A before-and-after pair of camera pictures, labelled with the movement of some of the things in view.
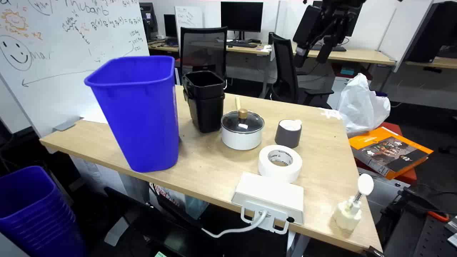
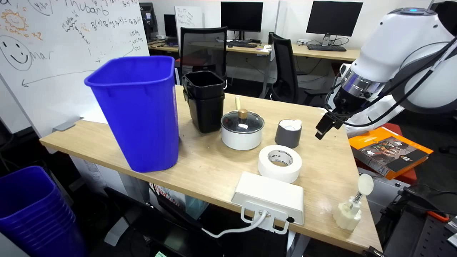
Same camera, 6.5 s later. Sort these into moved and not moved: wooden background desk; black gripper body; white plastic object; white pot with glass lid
Moved: black gripper body
Not moved: white pot with glass lid; wooden background desk; white plastic object
